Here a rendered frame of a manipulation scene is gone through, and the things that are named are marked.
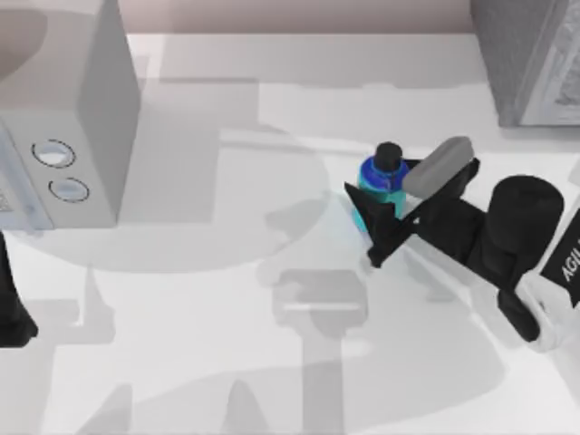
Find small round microwave knob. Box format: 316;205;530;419
47;177;91;202

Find large round microwave knob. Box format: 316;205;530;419
30;138;77;169

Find pale grey rounded box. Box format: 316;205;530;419
401;135;475;200

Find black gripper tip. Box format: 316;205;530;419
0;230;40;350

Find blue bottle with black cap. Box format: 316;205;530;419
352;141;411;233

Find pale microwave oven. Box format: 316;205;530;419
0;0;140;237

